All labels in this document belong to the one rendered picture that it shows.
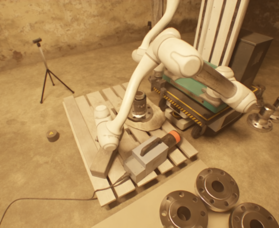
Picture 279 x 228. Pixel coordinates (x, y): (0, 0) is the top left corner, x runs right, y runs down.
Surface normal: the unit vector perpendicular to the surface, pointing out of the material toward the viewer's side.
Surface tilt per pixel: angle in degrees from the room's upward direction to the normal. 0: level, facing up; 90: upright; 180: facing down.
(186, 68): 86
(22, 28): 90
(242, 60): 90
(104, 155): 0
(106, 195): 0
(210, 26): 90
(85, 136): 0
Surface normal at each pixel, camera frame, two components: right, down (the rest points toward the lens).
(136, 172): 0.00, -0.75
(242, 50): -0.83, 0.37
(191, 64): 0.23, 0.61
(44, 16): 0.50, 0.58
